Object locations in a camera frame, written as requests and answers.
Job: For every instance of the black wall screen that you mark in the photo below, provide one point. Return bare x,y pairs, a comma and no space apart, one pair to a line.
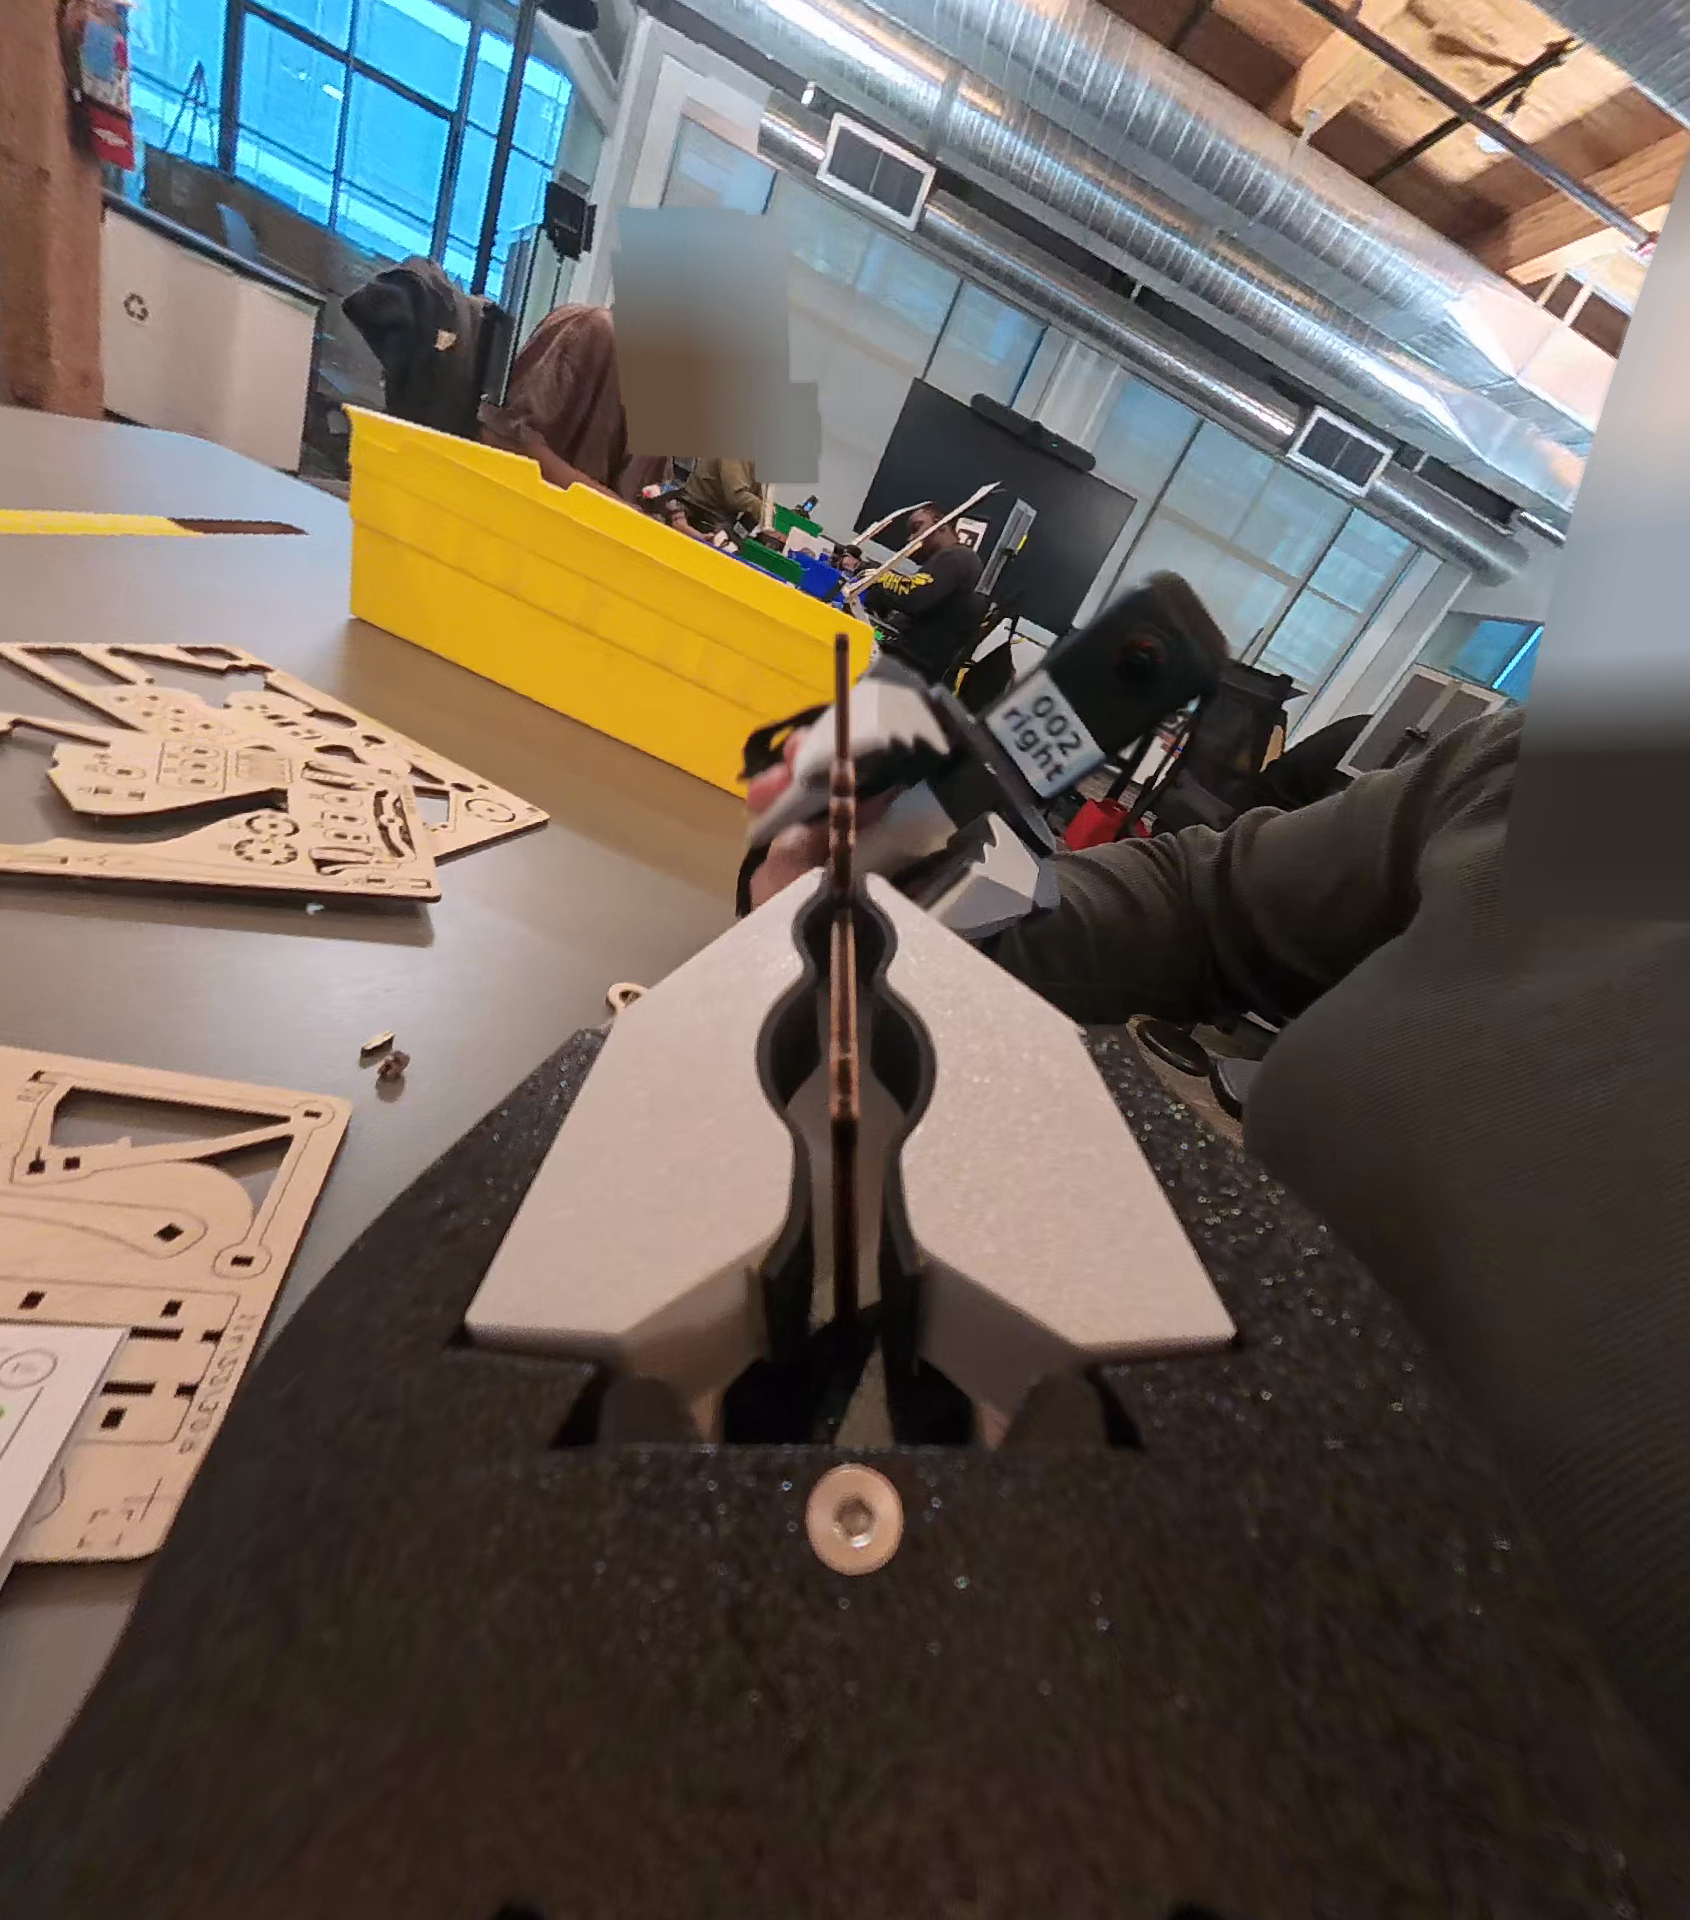
934,465

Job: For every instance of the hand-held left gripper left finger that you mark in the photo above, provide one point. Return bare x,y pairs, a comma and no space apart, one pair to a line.
604,1200

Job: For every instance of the wooden triangular frame part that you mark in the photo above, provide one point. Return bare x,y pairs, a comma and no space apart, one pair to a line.
613,995

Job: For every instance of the laser-cut wooden parts sheet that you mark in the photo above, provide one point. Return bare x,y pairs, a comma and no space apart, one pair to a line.
484,822
110,867
268,1185

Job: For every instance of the yellow plastic bin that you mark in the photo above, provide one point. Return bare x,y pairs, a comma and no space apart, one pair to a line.
561,600

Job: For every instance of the wooden support post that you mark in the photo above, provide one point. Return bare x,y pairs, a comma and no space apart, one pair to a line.
43,271

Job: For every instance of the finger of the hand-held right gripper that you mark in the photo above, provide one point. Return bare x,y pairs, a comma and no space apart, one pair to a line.
1002,893
912,824

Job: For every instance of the black wall speaker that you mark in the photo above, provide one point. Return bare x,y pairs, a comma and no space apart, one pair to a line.
568,218

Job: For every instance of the wooden model part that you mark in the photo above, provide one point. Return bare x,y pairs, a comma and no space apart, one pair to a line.
844,1081

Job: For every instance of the silver ventilation duct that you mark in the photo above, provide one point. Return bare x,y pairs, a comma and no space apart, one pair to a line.
1085,181

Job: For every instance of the white recycling cabinet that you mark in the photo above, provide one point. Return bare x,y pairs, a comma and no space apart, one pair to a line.
201,345

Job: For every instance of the person's right hand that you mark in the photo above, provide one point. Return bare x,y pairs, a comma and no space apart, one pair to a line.
782,854

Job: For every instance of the black jacket on chair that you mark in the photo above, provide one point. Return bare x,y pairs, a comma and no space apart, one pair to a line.
425,345

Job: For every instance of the red fire extinguisher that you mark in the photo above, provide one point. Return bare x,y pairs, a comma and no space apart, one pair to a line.
103,90

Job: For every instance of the person's right forearm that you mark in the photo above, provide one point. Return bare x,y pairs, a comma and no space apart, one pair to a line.
1235,900

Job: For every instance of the yellow tape line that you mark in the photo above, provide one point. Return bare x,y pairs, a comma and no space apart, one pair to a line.
20,521

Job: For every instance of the person's dark clothing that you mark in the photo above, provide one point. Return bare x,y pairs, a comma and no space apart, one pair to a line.
1610,1274

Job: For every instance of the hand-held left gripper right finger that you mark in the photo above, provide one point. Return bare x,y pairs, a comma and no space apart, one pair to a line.
1071,1200

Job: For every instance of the white air vent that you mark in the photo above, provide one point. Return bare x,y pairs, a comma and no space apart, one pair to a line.
1341,450
875,168

